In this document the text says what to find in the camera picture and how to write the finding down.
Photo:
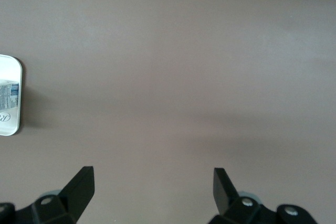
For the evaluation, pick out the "blue white milk carton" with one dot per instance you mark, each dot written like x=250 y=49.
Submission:
x=8 y=98

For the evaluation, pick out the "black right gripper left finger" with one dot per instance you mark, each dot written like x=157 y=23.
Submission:
x=76 y=195

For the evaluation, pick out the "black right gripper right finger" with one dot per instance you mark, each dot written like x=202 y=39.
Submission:
x=228 y=203

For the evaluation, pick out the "cream rabbit print tray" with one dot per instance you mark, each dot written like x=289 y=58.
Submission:
x=10 y=66

